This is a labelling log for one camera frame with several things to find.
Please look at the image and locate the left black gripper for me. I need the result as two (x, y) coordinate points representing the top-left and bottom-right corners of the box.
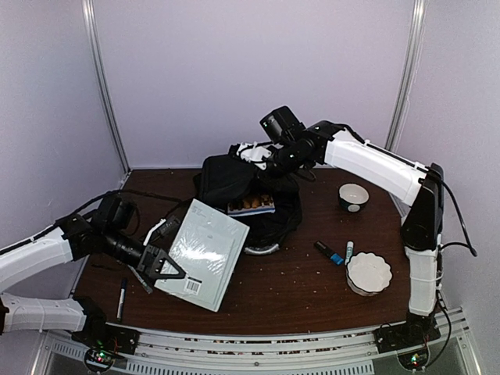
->
(102, 225), (185, 278)

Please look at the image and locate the dog picture book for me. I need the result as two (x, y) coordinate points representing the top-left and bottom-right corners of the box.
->
(227, 194), (276, 217)

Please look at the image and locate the grey notebook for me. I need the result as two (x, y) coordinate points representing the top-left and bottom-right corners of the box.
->
(154, 199), (249, 312)

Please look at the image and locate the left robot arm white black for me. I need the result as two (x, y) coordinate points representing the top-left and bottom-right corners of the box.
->
(1, 191), (186, 347)

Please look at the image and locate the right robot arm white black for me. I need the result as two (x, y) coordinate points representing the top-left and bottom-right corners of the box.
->
(257, 105), (444, 345)

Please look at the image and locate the dark blue pen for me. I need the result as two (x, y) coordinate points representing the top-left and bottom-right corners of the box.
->
(116, 277), (127, 322)

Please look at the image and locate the dark bowl white inside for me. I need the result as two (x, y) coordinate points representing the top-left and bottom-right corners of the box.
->
(338, 184), (370, 213)

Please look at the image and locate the white marker teal label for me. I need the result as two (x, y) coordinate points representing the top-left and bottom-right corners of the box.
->
(344, 241), (354, 265)

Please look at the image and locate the blue cap black highlighter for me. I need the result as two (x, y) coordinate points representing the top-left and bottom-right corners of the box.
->
(313, 241), (344, 266)

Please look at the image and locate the white scalloped dish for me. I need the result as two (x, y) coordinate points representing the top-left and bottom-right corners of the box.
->
(346, 252), (393, 297)

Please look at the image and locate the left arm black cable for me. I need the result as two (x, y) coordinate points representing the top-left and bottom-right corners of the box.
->
(54, 189), (184, 231)

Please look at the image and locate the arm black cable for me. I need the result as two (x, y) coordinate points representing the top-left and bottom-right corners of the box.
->
(429, 166), (478, 258)
(54, 189), (184, 231)

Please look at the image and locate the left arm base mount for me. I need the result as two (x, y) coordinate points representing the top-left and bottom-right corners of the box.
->
(71, 324), (139, 374)

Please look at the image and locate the aluminium front rail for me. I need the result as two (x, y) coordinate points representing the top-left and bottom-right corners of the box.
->
(27, 308), (487, 374)

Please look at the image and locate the right aluminium wall post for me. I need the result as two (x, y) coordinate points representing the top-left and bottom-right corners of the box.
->
(385, 0), (427, 152)

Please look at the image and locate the aluminium wall post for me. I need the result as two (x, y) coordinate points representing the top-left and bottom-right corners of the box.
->
(385, 0), (427, 152)
(81, 0), (131, 173)

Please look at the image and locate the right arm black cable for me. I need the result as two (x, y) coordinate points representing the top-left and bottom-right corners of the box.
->
(429, 166), (478, 258)

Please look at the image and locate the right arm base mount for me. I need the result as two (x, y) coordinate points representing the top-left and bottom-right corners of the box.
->
(373, 323), (441, 372)

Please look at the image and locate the left aluminium wall post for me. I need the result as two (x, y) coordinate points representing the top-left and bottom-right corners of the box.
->
(81, 0), (131, 173)

